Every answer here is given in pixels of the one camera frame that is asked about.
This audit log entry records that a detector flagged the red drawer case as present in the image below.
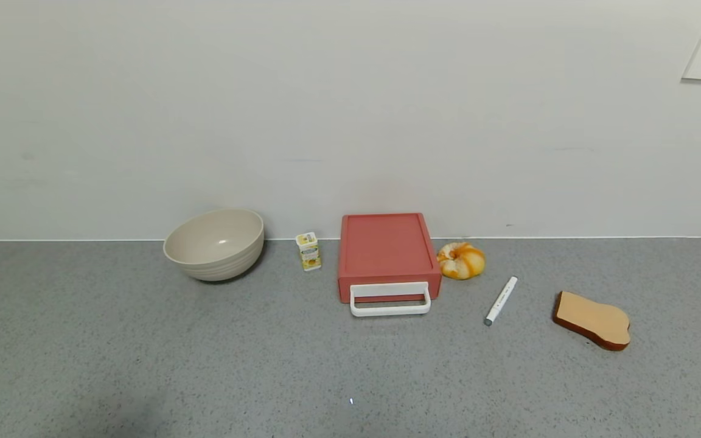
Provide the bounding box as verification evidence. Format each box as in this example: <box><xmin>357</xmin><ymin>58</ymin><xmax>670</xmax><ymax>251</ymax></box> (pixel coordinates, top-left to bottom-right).
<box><xmin>337</xmin><ymin>212</ymin><xmax>442</xmax><ymax>304</ymax></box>

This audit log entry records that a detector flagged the small yellow drink carton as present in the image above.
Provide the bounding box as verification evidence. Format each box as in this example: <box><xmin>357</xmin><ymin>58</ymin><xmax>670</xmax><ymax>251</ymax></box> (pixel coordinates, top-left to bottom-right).
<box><xmin>295</xmin><ymin>231</ymin><xmax>322</xmax><ymax>272</ymax></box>

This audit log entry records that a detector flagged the orange and white bread roll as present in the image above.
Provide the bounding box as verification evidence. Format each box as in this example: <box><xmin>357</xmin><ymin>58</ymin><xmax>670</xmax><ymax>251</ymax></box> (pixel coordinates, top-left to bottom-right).
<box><xmin>436</xmin><ymin>242</ymin><xmax>486</xmax><ymax>280</ymax></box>

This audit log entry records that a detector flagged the beige ribbed bowl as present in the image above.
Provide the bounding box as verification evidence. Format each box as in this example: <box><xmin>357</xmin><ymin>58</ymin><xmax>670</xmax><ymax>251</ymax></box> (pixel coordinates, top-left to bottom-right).
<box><xmin>163</xmin><ymin>209</ymin><xmax>265</xmax><ymax>282</ymax></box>

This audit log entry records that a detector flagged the white marker pen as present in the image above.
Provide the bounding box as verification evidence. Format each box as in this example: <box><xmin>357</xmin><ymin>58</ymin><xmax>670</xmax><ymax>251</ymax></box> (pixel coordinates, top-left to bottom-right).
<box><xmin>484</xmin><ymin>276</ymin><xmax>519</xmax><ymax>327</ymax></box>

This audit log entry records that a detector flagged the toast slice with brown crust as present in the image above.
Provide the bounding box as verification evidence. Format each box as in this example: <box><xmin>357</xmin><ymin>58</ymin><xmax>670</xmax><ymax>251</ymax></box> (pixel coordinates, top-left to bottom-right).
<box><xmin>553</xmin><ymin>290</ymin><xmax>632</xmax><ymax>352</ymax></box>

